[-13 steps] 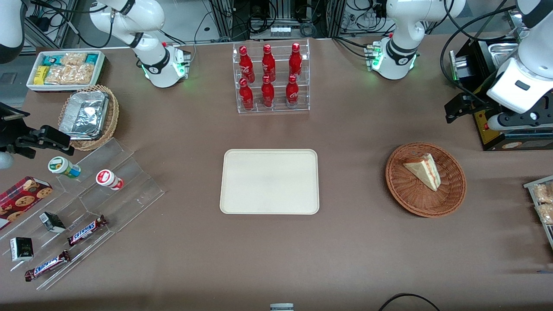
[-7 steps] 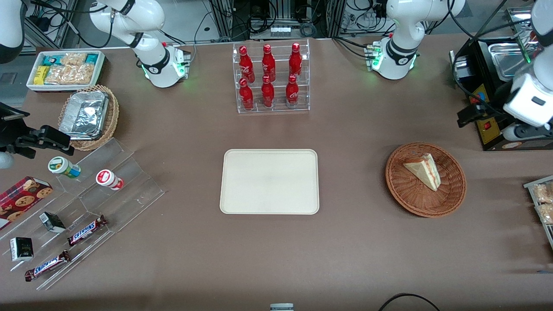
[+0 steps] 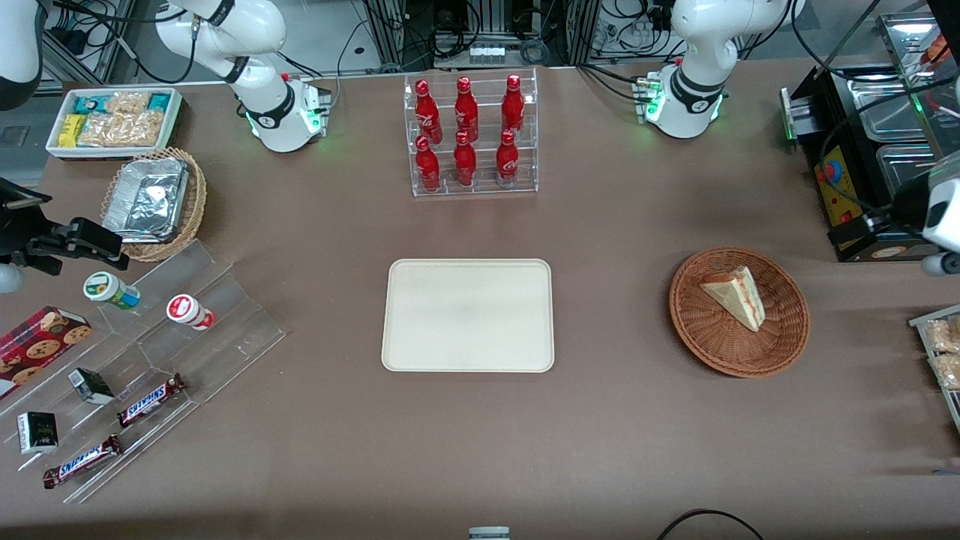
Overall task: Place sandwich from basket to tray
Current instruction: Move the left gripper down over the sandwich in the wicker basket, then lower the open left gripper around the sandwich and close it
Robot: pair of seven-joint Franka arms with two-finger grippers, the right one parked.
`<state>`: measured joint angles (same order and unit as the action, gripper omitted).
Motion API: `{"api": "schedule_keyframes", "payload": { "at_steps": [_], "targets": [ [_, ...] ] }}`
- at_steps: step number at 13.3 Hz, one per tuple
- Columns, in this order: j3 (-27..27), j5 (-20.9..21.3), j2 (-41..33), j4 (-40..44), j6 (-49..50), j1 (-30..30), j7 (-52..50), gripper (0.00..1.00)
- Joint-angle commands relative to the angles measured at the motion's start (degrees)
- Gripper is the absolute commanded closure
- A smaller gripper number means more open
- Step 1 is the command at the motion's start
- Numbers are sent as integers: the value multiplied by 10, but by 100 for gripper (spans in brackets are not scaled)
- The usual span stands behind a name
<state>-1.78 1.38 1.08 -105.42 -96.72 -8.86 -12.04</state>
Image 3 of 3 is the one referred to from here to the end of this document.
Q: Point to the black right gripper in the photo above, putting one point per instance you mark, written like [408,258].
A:
[16,234]

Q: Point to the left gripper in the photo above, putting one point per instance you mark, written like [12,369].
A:
[906,205]

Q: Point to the triangular sandwich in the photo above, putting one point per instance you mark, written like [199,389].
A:
[739,300]

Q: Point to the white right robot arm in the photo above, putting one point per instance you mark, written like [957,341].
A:
[266,112]

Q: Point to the metal tray with snacks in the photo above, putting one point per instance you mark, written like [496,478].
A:
[919,324]

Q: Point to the light tan wicker basket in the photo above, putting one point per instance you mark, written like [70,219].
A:
[196,206]

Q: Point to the round brown wicker basket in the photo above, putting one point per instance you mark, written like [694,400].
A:
[720,345]

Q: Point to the cream rectangular tray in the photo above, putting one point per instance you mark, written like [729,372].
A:
[465,315]

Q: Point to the green label yogurt cup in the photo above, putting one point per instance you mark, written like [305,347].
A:
[111,290]

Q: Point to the stainless steel pan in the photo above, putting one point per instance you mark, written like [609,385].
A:
[889,109]
[904,169]

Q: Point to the aluminium foil container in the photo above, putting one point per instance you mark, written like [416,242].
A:
[146,199]

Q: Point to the red cookie box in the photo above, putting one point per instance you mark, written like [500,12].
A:
[37,345]

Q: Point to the white plastic snack bin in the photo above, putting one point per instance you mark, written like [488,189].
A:
[56,150]

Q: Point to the yellow snack packet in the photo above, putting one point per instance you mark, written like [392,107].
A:
[70,130]

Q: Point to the black food warmer case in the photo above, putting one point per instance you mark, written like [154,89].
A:
[836,105]

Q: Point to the clear fried snack bag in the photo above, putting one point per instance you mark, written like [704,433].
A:
[943,335]
[949,371]

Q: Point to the red label yogurt cup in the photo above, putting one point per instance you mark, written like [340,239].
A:
[189,311]

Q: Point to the large clear snack bag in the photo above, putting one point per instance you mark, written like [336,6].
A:
[124,129]

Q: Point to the small black box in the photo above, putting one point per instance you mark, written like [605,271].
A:
[37,433]
[91,385]

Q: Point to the teal snack packet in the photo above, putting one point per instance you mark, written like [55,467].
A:
[160,101]
[90,103]

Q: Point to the small clear snack bag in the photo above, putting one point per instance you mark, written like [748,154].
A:
[127,103]

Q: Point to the snickers chocolate bar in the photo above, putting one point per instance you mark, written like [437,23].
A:
[150,400]
[82,461]

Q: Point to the clear acrylic stepped display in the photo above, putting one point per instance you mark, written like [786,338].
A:
[225,330]

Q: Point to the red cola bottle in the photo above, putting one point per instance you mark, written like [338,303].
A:
[513,105]
[508,161]
[427,112]
[465,165]
[427,169]
[466,109]

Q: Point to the clear acrylic bottle rack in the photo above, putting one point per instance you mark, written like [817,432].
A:
[484,187]

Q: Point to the white power strip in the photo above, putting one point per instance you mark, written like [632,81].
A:
[486,54]

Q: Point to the small grey device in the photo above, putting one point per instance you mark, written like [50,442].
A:
[489,534]

